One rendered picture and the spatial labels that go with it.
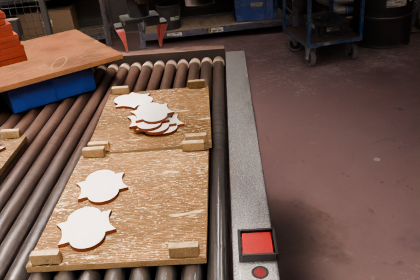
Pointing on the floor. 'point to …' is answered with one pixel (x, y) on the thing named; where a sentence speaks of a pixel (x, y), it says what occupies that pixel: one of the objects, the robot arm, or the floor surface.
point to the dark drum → (385, 7)
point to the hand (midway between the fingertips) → (144, 46)
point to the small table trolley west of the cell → (303, 39)
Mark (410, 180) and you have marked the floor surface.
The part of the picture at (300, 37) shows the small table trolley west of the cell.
